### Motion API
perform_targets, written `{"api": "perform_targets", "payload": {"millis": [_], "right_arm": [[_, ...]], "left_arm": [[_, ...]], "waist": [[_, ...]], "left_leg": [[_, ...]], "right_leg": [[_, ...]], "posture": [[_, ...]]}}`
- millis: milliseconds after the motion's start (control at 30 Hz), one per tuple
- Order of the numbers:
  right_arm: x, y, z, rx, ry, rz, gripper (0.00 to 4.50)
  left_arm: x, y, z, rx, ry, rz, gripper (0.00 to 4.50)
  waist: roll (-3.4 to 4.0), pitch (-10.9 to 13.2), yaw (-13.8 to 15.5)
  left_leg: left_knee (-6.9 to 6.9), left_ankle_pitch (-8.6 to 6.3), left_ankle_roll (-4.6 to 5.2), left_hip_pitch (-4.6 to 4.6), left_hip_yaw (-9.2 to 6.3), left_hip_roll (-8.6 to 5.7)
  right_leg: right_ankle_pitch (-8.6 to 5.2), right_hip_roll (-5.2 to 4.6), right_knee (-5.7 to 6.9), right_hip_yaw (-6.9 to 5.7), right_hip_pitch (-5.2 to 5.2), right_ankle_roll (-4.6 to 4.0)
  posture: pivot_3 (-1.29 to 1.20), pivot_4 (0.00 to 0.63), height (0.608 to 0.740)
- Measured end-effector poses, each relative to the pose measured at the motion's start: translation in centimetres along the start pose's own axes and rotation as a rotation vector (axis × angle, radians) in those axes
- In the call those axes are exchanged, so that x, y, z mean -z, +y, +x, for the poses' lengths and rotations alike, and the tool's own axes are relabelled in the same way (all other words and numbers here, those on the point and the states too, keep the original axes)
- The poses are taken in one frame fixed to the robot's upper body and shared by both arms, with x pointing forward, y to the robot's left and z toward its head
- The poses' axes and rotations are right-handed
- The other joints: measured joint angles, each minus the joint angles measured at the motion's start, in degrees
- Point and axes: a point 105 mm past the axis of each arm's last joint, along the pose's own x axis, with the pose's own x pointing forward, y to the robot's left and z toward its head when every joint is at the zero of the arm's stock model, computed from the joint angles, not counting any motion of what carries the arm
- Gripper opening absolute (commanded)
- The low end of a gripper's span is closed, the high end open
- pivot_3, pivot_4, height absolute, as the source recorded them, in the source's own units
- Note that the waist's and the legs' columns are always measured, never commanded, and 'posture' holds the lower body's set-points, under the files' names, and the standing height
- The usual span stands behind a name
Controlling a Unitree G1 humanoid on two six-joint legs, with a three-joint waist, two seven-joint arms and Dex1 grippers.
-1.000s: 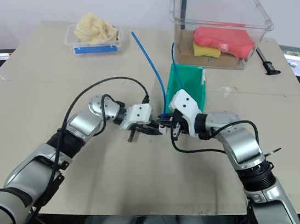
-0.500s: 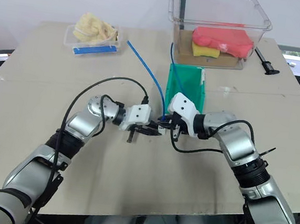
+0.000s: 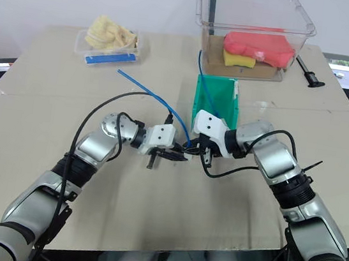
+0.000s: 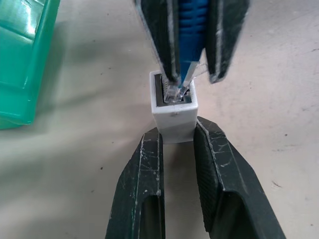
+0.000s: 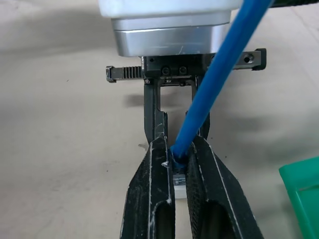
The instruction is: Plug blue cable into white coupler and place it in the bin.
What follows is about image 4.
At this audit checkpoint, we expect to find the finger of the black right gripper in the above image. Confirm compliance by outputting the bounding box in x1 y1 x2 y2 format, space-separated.
204 0 251 84
134 0 182 83

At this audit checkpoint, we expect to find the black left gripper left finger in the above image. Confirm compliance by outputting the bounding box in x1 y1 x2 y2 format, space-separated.
104 126 166 239

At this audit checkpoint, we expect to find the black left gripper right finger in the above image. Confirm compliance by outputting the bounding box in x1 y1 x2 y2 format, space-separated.
192 116 287 239

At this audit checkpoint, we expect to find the blue cable with clear plug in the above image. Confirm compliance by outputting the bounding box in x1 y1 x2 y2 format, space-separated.
163 0 211 103

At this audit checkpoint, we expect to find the white coupler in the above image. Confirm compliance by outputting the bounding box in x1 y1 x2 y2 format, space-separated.
149 70 199 144

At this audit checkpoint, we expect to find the green translucent plastic bin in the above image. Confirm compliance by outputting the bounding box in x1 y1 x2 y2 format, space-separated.
0 0 62 131

